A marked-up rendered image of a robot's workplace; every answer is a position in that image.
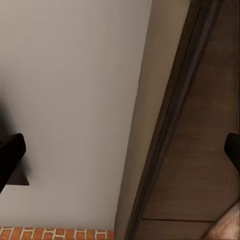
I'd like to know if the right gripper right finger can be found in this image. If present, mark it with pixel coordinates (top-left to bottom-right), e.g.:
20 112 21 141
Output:
224 132 240 173

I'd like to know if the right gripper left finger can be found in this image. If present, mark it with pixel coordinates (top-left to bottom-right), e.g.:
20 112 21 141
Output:
0 133 26 193

